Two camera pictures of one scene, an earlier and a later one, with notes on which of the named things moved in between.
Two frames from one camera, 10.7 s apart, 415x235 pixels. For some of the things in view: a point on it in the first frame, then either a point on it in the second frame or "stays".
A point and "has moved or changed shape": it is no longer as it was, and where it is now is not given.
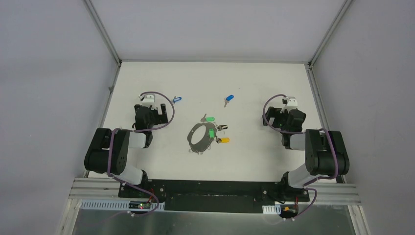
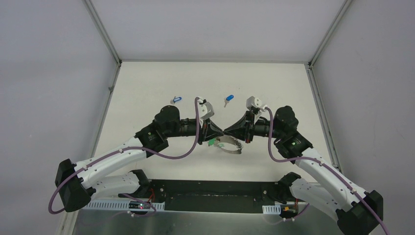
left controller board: [139, 205] stays
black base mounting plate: [214, 196] stays
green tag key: [208, 119] has moved or changed shape
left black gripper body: [159, 114] -> [205, 131]
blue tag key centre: [228, 99] stays
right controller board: [289, 210] stays
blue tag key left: [175, 99] stays
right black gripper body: [280, 119] -> [249, 133]
